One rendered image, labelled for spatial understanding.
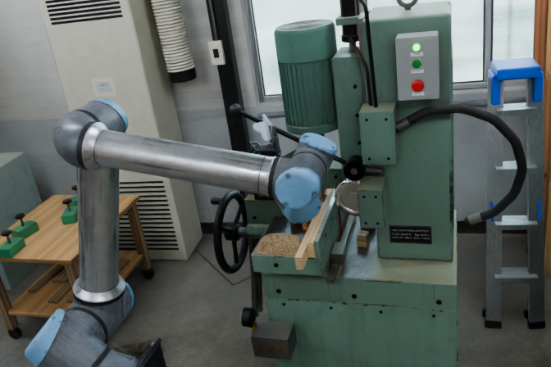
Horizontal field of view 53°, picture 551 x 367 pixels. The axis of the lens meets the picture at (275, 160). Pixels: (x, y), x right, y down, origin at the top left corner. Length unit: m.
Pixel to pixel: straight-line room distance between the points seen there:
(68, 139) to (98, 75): 1.83
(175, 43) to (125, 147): 1.80
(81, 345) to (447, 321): 1.02
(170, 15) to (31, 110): 1.28
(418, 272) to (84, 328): 0.95
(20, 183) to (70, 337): 2.22
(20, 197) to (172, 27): 1.49
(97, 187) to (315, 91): 0.65
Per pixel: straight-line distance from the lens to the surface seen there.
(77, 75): 3.21
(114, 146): 1.28
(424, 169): 1.57
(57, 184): 3.98
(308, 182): 1.13
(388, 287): 1.65
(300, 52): 1.53
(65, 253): 2.75
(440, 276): 1.65
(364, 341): 1.79
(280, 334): 1.77
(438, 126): 1.52
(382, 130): 1.45
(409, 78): 1.42
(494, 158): 2.44
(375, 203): 1.53
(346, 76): 1.54
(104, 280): 1.68
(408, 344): 1.77
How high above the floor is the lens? 1.75
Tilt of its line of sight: 22 degrees down
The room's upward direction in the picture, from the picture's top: 8 degrees counter-clockwise
